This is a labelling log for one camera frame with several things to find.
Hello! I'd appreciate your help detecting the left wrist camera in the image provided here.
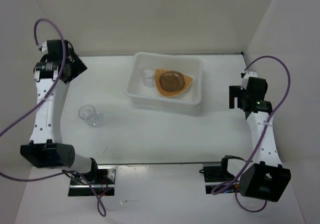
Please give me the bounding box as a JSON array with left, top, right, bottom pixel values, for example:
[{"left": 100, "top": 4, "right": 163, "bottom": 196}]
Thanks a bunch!
[{"left": 37, "top": 41, "right": 48, "bottom": 54}]

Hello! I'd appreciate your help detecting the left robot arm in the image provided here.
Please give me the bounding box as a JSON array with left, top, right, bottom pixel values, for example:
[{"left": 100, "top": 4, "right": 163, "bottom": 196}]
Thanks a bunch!
[{"left": 20, "top": 39, "right": 100, "bottom": 184}]

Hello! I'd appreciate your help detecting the clear cup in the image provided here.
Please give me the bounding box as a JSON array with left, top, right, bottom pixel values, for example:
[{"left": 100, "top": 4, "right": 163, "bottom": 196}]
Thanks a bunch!
[
  {"left": 78, "top": 104, "right": 104, "bottom": 128},
  {"left": 140, "top": 67, "right": 156, "bottom": 88}
]

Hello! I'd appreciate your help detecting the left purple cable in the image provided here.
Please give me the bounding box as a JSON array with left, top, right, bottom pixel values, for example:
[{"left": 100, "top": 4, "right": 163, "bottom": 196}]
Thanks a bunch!
[{"left": 0, "top": 18, "right": 115, "bottom": 218}]

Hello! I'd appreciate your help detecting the orange woven basket plate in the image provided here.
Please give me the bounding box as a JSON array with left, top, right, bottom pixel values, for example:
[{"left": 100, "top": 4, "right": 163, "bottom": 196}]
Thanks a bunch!
[{"left": 155, "top": 69, "right": 193, "bottom": 98}]

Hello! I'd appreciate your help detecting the smoky plate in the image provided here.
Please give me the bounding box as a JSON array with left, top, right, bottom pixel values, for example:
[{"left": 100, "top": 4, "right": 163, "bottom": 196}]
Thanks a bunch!
[{"left": 159, "top": 71, "right": 185, "bottom": 92}]

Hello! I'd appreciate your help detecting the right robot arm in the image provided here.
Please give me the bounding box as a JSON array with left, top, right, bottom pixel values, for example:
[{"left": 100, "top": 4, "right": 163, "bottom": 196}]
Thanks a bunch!
[{"left": 229, "top": 71, "right": 291, "bottom": 202}]

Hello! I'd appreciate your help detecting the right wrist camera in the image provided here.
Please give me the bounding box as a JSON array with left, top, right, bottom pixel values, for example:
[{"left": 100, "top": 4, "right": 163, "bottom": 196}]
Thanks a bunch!
[{"left": 240, "top": 70, "right": 258, "bottom": 89}]

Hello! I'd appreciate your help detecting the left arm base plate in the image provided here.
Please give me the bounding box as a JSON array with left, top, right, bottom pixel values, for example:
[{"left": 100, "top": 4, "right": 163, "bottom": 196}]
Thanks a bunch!
[{"left": 67, "top": 165, "right": 117, "bottom": 197}]

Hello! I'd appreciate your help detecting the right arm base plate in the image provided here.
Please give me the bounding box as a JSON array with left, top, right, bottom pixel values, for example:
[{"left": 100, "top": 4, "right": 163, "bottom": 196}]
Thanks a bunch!
[{"left": 199, "top": 162, "right": 235, "bottom": 195}]

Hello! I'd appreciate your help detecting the white plastic bin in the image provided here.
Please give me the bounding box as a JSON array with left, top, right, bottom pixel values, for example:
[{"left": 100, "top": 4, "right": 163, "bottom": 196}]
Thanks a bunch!
[{"left": 124, "top": 52, "right": 203, "bottom": 108}]

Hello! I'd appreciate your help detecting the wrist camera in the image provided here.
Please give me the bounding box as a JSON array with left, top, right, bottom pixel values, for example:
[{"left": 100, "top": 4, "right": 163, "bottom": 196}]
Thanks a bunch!
[
  {"left": 37, "top": 41, "right": 48, "bottom": 54},
  {"left": 240, "top": 70, "right": 258, "bottom": 89}
]

